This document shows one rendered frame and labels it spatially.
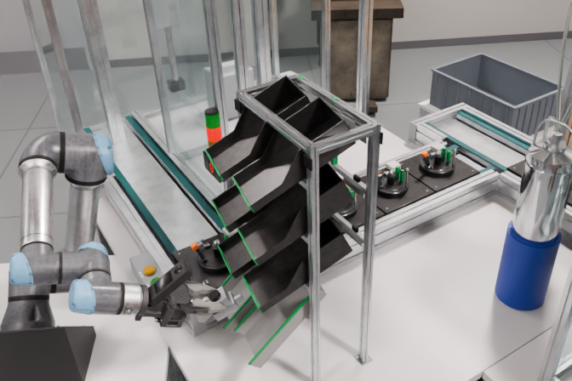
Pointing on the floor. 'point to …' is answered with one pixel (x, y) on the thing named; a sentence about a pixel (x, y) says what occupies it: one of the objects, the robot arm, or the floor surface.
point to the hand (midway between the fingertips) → (219, 298)
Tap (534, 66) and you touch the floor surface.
